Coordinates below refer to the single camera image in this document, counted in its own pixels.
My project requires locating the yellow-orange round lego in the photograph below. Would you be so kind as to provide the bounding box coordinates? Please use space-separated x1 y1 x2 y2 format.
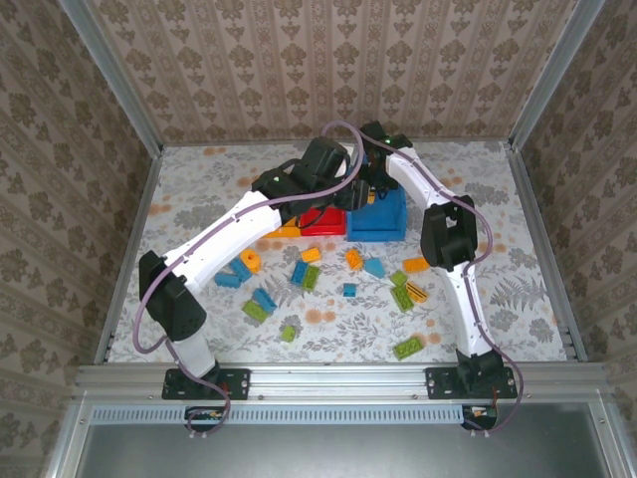
239 248 263 274

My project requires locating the blue plastic bin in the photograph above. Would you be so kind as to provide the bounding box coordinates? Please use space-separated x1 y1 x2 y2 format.
345 151 408 244

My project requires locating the red plastic bin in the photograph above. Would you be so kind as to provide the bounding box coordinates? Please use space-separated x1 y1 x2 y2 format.
300 206 348 237

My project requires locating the yellow plastic bin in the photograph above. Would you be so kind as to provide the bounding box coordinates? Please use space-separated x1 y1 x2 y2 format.
261 216 304 239

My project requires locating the floral patterned table covering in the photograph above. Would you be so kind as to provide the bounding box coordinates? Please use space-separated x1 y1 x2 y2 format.
106 141 571 364

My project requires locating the gray metal panel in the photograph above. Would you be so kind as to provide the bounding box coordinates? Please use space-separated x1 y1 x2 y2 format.
74 421 613 478

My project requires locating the aluminum side frame rail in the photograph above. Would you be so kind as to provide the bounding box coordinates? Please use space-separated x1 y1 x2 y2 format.
93 143 164 365
503 141 589 363

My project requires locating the aluminum front frame rail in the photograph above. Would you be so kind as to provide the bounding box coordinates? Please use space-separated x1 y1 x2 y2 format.
74 361 614 399

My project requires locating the aluminum frame post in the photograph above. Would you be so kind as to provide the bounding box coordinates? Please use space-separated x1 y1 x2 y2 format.
506 0 607 150
57 0 164 158

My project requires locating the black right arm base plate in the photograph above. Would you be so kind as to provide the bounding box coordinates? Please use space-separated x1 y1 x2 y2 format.
425 366 519 400

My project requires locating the gray slotted cable duct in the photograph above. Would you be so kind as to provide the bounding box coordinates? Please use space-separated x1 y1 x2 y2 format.
91 403 469 425

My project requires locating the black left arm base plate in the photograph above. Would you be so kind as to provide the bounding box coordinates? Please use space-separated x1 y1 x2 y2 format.
161 366 251 402

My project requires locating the small wire connector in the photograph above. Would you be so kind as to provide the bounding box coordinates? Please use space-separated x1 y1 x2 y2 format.
184 405 225 433
461 403 499 432

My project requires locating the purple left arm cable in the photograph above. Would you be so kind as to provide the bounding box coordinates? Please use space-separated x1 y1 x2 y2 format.
132 120 367 440

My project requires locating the aluminum frame bar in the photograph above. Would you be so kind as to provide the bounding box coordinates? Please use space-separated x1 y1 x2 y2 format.
43 392 94 478
589 392 629 478

